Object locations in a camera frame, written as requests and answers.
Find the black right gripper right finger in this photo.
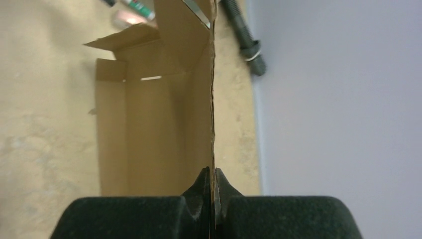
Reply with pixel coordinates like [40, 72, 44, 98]
[214, 168, 362, 239]

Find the green white glue stick near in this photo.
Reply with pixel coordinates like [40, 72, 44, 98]
[122, 0, 155, 20]

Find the dark grey corrugated pipe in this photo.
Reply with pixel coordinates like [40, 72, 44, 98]
[220, 0, 267, 76]

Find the brown cardboard box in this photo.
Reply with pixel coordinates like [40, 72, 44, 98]
[88, 0, 216, 196]

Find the pale pink correction tape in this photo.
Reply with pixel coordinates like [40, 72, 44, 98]
[112, 10, 148, 29]

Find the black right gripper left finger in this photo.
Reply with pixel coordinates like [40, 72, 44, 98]
[51, 167, 210, 239]

